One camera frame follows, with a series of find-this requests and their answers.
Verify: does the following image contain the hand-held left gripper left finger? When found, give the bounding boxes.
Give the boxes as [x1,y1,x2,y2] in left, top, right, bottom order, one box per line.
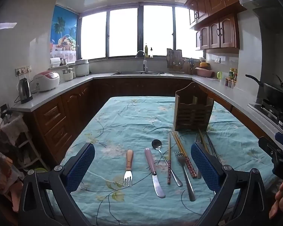
[18,142,95,226]

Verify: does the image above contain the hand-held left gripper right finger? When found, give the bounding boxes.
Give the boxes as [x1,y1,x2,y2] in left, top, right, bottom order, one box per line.
[191,142,268,226]

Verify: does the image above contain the large steel fork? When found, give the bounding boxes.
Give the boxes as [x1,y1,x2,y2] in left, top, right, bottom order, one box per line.
[175,151,196,202]

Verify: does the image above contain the steel spoon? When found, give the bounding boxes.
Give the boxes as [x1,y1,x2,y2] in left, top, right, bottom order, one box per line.
[151,139,183,187]

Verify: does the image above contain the wooden utensil holder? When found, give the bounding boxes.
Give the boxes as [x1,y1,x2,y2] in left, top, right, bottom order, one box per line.
[173,82,215,132]

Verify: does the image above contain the metal chopstick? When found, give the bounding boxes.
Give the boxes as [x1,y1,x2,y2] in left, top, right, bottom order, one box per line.
[209,135,222,163]
[206,135,220,162]

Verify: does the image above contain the brown wooden chopstick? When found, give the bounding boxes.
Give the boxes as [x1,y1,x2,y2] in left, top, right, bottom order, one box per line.
[198,129,210,153]

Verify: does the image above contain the slim steel fork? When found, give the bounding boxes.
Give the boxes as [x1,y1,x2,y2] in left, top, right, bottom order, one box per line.
[195,133,202,179]

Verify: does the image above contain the gas stove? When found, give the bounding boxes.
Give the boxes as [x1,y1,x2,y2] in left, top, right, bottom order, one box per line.
[248,100,283,128]

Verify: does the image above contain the red patterned bamboo chopstick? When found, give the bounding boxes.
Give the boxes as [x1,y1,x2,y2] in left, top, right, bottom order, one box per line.
[167,132,171,185]

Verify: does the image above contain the black wok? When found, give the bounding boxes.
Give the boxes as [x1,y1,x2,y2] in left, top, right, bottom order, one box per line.
[245,74,283,110]

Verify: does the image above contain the teal floral tablecloth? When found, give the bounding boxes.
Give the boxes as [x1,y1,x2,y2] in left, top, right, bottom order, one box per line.
[47,96,277,226]

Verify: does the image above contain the brown wooden lower cabinets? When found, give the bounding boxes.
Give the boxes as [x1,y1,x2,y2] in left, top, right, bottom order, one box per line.
[22,78,274,165]

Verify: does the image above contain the brown wooden cabinets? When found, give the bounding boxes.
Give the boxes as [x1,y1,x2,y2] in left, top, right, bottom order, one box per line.
[185,0,262,51]
[22,78,274,165]

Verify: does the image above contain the group of spice jars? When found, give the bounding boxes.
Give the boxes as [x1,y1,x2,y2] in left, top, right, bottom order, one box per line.
[225,68,237,89]

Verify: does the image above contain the grey kitchen countertop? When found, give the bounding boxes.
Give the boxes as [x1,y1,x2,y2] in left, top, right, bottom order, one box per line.
[11,72,283,156]

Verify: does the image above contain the cloth covered rack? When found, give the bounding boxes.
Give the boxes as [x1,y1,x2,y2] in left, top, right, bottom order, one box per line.
[0,112,50,172]

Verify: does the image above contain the small white electric pot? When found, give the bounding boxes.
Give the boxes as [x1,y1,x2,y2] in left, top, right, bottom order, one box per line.
[62,67,76,82]

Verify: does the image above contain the pink basin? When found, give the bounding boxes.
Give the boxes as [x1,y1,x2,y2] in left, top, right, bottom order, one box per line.
[195,67,215,78]

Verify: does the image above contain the white and red rice cooker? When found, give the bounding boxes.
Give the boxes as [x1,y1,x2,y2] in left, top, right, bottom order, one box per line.
[32,71,60,92]

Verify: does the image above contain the steel electric kettle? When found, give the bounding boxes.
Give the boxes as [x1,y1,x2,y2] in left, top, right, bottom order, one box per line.
[18,78,33,104]

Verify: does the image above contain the large white cooker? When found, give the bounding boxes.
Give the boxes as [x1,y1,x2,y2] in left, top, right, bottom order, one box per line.
[75,59,90,77]

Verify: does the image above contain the knife block with scissors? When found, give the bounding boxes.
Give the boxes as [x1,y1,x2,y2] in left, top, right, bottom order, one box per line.
[184,58,196,75]

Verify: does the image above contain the kitchen sink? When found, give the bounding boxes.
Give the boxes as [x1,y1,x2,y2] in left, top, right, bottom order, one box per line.
[111,71,165,76]

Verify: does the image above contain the wooden cutting board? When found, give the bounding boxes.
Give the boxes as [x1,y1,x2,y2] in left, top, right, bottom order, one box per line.
[166,48,183,72]

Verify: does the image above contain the chrome kitchen faucet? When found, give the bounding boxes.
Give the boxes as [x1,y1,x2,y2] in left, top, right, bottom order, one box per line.
[135,50,148,73]

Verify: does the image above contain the brown wooden upper cabinets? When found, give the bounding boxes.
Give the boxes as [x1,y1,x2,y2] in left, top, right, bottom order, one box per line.
[185,0,262,51]

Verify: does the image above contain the grey range hood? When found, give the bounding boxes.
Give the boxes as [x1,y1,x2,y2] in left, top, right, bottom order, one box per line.
[239,0,283,52]

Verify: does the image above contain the kitchen window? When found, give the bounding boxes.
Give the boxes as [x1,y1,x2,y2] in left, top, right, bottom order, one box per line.
[79,3,204,60]

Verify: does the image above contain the blue fruit print blind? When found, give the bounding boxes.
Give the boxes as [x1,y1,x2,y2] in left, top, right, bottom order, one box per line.
[50,5,78,58]

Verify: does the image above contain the fork with orange handle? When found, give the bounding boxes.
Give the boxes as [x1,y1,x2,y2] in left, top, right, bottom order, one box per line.
[123,149,134,187]

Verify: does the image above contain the knife with pink handle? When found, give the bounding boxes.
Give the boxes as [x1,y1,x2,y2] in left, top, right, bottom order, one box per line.
[145,148,166,199]

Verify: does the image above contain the wall socket strip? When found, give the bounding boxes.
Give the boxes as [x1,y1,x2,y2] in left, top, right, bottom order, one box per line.
[15,65,32,76]

